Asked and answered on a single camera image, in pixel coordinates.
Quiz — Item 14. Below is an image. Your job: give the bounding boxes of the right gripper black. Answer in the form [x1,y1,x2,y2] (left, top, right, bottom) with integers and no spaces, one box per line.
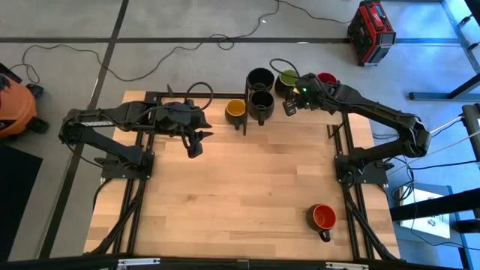
[282,73,328,117]

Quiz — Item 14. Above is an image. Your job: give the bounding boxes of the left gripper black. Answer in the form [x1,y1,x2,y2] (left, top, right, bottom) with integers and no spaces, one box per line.
[151,100,215,139]

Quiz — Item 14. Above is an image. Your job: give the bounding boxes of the black mug green inside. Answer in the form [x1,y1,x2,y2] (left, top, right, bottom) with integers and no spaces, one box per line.
[273,68,301,99]

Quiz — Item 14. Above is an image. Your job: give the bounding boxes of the black mug red inside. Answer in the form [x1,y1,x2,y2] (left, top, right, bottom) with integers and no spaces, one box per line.
[316,71,338,86]

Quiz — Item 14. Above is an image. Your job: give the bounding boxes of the glossy all-black mug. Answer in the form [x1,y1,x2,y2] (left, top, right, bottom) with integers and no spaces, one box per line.
[247,89,277,128]
[246,66,277,93]

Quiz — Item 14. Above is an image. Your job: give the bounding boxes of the black mug yellow inside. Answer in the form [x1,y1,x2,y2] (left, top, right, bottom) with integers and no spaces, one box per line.
[223,97,248,131]

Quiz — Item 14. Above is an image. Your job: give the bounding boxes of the black mug orange inside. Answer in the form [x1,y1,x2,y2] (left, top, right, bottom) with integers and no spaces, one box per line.
[305,203,338,244]

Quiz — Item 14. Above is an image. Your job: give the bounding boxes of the raised wooden shelf board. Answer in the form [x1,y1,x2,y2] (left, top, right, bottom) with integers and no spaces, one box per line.
[247,84,344,127]

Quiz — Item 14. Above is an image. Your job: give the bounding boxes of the red and black toolbox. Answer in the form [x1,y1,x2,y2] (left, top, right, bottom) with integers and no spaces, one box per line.
[346,0,398,68]

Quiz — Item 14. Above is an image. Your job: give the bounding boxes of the black desk leg bar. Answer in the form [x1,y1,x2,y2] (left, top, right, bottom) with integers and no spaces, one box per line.
[389,187,480,222]
[408,73,480,102]

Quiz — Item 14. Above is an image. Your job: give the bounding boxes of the dark device with screen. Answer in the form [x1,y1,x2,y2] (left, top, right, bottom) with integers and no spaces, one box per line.
[461,103,480,162]

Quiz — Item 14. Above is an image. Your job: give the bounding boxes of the white box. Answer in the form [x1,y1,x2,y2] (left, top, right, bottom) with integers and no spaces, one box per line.
[398,184,452,240]

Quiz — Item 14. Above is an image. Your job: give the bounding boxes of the orange shop vacuum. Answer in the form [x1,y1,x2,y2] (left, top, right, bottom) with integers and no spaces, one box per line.
[0,73,50,140]

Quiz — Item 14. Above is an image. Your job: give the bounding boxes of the black floor mat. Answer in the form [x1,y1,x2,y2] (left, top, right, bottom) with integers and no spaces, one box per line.
[0,144,44,263]

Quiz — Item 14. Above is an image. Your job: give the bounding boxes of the right gripper black cable loop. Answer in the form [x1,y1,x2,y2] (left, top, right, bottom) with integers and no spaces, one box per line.
[268,58,302,82]

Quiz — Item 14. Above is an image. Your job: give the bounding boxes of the gripper black cable loop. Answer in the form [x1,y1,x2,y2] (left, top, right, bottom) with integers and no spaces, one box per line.
[183,81,215,113]
[268,58,302,82]

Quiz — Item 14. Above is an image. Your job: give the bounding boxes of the black aluminium table frame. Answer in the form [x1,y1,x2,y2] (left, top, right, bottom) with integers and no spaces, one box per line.
[84,89,402,263]

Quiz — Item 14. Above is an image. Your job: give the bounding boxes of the black shelf frame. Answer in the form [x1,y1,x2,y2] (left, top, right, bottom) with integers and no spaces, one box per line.
[242,76,345,140]

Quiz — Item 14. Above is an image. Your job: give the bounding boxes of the left gripper black cable loop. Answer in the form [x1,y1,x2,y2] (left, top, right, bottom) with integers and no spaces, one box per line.
[183,81,215,113]

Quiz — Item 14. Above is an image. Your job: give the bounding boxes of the long black floor cable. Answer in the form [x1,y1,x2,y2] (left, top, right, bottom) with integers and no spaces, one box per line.
[9,0,356,86]

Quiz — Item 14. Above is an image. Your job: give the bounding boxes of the black camera mount rail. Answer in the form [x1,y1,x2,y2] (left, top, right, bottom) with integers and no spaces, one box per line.
[0,253,480,270]

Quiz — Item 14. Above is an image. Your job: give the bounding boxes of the silver rail bracket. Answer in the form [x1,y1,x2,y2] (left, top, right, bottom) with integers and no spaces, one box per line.
[117,257,161,268]
[325,261,371,270]

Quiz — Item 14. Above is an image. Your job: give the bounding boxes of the white power cable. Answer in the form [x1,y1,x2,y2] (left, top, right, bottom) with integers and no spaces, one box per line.
[429,115,466,137]

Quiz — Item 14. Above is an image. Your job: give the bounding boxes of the grey metal stand frame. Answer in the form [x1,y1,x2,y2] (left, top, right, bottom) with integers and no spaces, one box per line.
[440,0,480,74]

